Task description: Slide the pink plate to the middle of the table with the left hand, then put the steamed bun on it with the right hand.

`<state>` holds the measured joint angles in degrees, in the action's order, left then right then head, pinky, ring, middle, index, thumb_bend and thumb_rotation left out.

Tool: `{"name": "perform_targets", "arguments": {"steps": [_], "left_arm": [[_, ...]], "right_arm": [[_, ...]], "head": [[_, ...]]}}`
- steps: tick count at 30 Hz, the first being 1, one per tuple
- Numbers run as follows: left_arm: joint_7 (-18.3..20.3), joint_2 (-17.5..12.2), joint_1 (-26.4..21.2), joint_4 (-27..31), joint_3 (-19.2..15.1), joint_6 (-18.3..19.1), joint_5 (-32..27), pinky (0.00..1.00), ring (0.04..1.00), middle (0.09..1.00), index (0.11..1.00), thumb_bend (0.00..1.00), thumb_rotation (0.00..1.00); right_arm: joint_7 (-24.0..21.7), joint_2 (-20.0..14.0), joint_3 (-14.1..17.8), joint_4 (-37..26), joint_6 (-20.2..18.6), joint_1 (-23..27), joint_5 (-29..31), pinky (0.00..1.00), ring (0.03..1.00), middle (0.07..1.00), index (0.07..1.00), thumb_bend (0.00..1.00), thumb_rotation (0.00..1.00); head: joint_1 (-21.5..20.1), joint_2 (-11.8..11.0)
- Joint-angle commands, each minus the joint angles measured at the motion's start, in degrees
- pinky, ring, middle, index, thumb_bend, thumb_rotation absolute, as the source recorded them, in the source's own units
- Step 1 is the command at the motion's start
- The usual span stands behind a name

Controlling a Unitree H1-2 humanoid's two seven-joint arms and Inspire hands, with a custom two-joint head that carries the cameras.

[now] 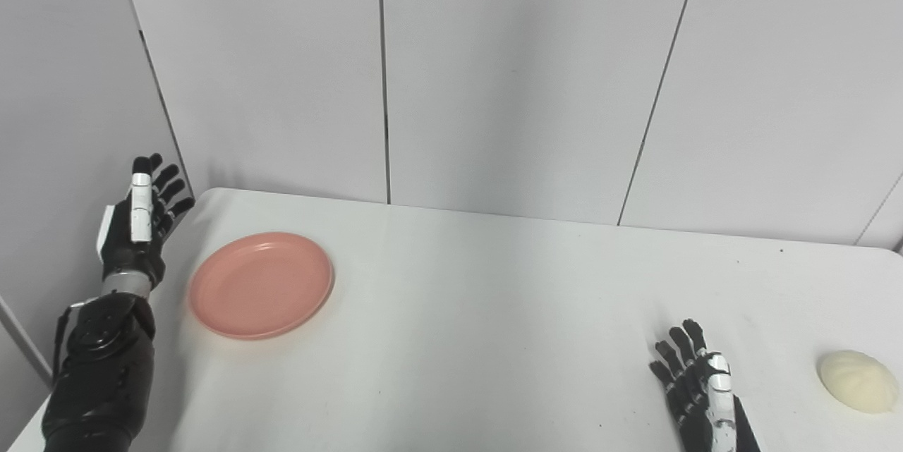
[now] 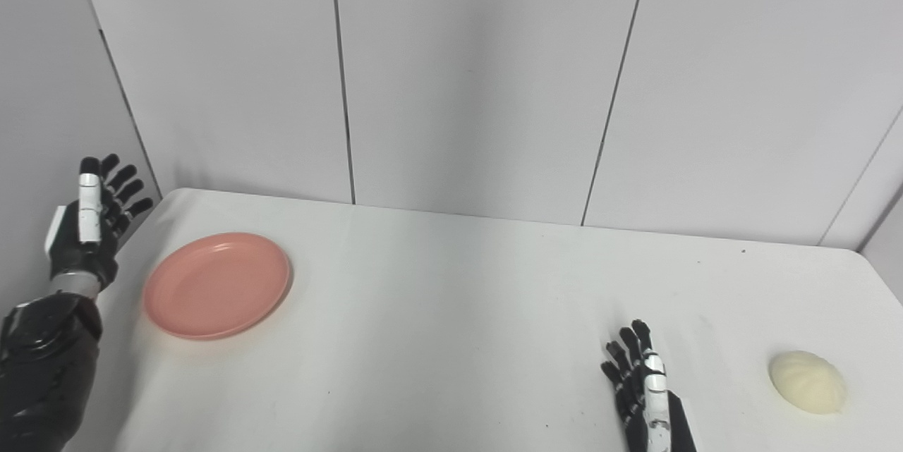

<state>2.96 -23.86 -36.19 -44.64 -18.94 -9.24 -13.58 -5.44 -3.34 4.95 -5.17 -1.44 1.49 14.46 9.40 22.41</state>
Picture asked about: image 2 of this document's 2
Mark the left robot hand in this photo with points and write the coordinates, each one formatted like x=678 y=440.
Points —
x=88 y=226

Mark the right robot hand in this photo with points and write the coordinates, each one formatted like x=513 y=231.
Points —
x=645 y=395

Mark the pink round plate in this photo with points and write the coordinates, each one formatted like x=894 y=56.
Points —
x=215 y=286

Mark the cream steamed bun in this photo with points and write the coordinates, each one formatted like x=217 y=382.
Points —
x=808 y=381

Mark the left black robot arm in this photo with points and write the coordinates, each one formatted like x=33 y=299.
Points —
x=46 y=367

